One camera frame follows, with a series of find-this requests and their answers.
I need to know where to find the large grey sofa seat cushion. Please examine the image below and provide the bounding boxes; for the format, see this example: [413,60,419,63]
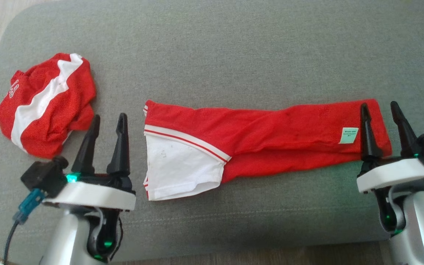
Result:
[0,0,424,264]

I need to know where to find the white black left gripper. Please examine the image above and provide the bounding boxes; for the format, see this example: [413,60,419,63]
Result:
[44,113,137,260]

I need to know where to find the red jersey shirt white sleeves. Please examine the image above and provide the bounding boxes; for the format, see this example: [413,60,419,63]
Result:
[143,98,393,201]

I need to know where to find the red shorts with white stripe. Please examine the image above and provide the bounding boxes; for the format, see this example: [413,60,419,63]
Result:
[0,53,97,159]

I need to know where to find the left camera cable teal plug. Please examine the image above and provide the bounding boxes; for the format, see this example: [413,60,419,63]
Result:
[4,188,47,265]

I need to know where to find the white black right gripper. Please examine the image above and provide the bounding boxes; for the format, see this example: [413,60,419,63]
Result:
[357,101,424,234]

